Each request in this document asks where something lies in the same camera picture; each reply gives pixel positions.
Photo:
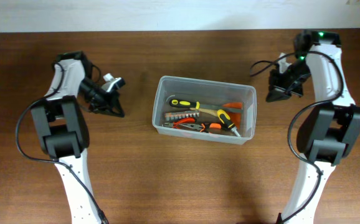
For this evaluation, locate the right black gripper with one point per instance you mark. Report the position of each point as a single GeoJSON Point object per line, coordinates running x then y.
{"type": "Point", "coordinates": [285, 86]}

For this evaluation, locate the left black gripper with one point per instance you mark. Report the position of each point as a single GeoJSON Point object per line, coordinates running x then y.
{"type": "Point", "coordinates": [106, 104]}

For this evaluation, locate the orange scraper wooden handle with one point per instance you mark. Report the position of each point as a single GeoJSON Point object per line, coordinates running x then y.
{"type": "Point", "coordinates": [237, 105]}

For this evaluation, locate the stubby yellow-black screwdriver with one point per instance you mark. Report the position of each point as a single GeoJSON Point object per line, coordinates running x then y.
{"type": "Point", "coordinates": [230, 120]}

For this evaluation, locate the orange socket bit holder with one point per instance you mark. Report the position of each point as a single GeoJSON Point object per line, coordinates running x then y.
{"type": "Point", "coordinates": [176, 116]}

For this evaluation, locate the file with yellow-black handle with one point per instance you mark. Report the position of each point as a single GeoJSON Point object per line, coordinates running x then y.
{"type": "Point", "coordinates": [177, 103]}

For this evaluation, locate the small red-handled pliers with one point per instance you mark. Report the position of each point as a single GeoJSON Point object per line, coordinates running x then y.
{"type": "Point", "coordinates": [176, 124]}

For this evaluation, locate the orange black needle-nose pliers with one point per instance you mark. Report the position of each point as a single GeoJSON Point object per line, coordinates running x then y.
{"type": "Point", "coordinates": [203, 127]}

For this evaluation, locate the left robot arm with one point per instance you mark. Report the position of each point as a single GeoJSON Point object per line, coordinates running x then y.
{"type": "Point", "coordinates": [62, 130]}

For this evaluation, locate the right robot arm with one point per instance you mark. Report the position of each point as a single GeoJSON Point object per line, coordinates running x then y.
{"type": "Point", "coordinates": [329, 132]}

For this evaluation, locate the clear plastic container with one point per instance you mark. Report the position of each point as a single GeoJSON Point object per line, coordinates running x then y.
{"type": "Point", "coordinates": [206, 92]}

